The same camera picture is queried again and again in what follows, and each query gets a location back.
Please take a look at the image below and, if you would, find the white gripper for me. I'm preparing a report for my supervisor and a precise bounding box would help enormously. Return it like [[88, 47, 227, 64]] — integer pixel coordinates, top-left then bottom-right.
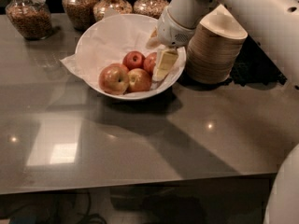
[[146, 6, 195, 82]]

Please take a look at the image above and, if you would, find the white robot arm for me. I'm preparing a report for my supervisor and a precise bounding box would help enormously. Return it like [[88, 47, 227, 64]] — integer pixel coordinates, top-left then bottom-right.
[[157, 0, 299, 224]]

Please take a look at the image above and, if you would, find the back red apple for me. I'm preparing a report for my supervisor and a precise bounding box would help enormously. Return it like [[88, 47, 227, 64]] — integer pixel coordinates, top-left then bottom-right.
[[122, 50, 145, 70]]

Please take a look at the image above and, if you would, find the large white bowl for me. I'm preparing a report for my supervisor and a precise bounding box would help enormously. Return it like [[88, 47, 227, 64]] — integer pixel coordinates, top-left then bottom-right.
[[74, 13, 187, 101]]

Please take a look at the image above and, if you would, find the white paper bowl liner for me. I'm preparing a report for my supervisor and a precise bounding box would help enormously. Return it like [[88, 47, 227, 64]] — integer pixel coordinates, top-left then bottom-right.
[[59, 14, 187, 94]]

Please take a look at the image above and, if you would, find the glass cereal jar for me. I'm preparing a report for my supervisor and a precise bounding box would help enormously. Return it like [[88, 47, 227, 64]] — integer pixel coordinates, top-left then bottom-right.
[[133, 0, 168, 19], [93, 0, 133, 21], [62, 0, 98, 31], [6, 0, 52, 40]]

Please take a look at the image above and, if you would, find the front stack of paper bowls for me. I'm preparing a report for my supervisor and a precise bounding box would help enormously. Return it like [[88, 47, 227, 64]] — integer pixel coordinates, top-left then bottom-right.
[[185, 5, 248, 84]]

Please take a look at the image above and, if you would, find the black cutlery holder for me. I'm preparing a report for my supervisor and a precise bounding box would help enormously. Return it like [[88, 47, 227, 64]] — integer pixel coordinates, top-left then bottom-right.
[[230, 36, 287, 86]]

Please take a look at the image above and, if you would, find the far left glass cereal jar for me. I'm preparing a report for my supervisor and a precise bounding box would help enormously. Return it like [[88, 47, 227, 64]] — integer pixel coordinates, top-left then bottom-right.
[[6, 0, 52, 40]]

